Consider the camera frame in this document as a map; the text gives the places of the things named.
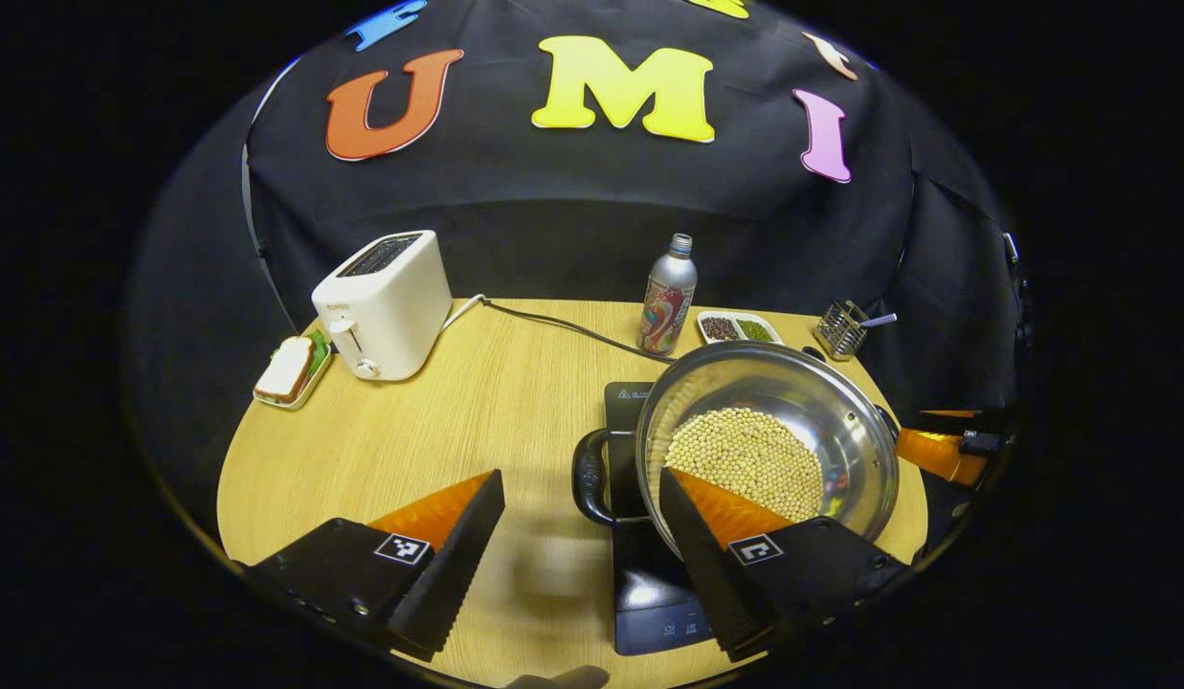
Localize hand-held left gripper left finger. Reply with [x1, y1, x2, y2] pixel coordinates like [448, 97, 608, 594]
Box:
[242, 469, 506, 663]

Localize white toaster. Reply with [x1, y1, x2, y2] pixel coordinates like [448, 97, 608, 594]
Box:
[311, 230, 454, 382]

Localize pile of soybeans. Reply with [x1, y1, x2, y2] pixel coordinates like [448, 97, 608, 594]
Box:
[664, 407, 825, 522]

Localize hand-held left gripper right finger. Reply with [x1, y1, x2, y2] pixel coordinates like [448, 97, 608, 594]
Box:
[659, 467, 910, 663]

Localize white toaster cable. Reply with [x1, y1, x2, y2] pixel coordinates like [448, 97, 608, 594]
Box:
[441, 293, 487, 332]

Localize silver bottle with colourful label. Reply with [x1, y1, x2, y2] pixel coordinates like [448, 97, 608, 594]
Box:
[637, 233, 698, 358]

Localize stainless steel pot black handles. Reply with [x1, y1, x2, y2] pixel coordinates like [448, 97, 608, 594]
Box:
[571, 341, 901, 561]

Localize black induction cooktop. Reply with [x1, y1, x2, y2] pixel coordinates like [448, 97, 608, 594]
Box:
[603, 382, 746, 657]

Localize metal wire basket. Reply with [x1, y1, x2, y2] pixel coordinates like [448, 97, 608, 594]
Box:
[813, 299, 872, 362]

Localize sandwich with lettuce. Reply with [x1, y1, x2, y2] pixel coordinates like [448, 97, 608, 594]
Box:
[256, 330, 330, 403]

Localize black backdrop cloth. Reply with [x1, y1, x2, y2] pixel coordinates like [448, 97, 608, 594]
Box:
[132, 0, 1028, 499]

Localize small white rectangular plate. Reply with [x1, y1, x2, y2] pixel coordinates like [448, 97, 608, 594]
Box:
[253, 330, 334, 411]

